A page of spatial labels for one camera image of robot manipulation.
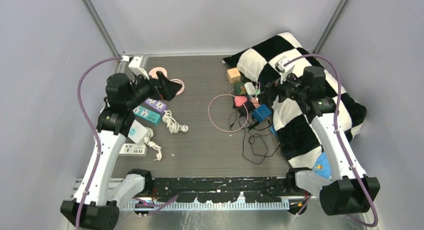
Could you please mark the orange small plug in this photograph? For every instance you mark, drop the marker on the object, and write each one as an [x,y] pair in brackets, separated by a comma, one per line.
[255,103]

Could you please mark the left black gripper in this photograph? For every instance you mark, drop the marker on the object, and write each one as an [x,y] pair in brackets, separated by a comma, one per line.
[167,88]

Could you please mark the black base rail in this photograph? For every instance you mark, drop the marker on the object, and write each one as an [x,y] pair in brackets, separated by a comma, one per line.
[221,189]

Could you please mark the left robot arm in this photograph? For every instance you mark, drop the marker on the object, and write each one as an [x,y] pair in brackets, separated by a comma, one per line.
[94,205]

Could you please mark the purple power strip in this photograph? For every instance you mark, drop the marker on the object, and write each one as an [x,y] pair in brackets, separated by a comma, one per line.
[156,105]

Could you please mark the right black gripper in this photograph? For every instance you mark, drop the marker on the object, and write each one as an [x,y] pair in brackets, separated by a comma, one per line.
[271,88]

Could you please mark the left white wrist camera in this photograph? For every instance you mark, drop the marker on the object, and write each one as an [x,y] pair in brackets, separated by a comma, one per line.
[137,66]

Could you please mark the white colourful power strip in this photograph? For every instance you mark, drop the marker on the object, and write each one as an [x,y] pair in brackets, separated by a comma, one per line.
[137,132]

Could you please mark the blue cube socket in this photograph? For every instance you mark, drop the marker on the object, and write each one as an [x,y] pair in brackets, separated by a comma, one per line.
[261,113]

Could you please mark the orange cube socket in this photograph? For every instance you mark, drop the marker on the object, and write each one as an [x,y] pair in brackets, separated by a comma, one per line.
[233,75]

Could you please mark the checkered black white pillow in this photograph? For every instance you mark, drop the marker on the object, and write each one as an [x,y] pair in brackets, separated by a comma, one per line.
[257,64]

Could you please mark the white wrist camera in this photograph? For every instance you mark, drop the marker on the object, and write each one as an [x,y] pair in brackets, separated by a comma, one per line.
[284,68]
[137,66]

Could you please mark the pink plug adapter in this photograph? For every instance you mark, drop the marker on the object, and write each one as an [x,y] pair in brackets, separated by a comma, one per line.
[240,100]

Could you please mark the pink round socket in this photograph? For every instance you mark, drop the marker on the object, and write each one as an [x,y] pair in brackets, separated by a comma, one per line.
[153,73]

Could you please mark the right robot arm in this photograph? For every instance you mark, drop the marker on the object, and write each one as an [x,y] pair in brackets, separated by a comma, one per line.
[349,190]

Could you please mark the white charger block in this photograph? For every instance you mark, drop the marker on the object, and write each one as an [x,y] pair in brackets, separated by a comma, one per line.
[250,89]

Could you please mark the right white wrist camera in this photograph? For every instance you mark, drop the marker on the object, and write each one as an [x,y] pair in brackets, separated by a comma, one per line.
[284,68]

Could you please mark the teal usb power strip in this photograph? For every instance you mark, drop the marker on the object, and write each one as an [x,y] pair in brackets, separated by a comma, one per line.
[147,114]

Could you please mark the dark green cube socket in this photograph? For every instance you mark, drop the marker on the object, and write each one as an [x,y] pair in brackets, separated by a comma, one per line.
[239,89]

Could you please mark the black power adapter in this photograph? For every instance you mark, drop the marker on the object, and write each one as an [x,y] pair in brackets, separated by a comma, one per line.
[244,110]

